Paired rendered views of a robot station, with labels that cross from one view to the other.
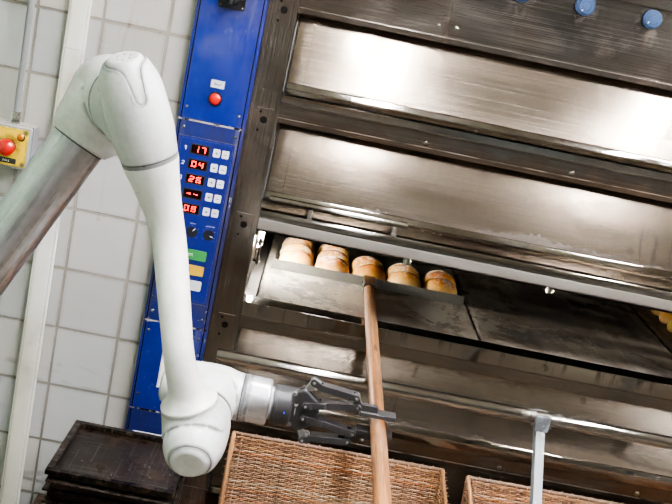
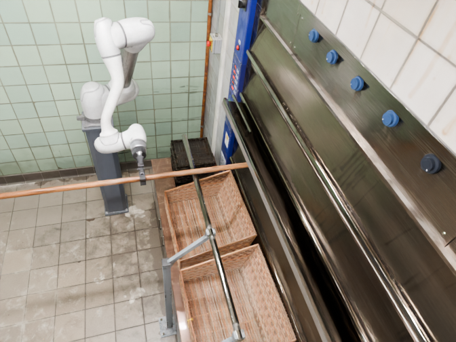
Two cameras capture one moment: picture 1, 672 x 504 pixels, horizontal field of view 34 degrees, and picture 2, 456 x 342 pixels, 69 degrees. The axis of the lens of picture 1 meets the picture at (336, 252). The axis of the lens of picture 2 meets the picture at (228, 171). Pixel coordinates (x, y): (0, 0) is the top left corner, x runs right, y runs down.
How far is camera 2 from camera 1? 247 cm
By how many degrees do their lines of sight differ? 67
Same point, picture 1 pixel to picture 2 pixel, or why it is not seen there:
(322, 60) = (261, 44)
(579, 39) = (329, 79)
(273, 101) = not seen: hidden behind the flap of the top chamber
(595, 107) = (324, 125)
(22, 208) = not seen: hidden behind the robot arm
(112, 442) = (201, 148)
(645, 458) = (296, 307)
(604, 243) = (306, 200)
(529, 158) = not seen: hidden behind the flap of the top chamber
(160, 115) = (99, 41)
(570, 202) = (308, 169)
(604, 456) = (287, 288)
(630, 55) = (345, 102)
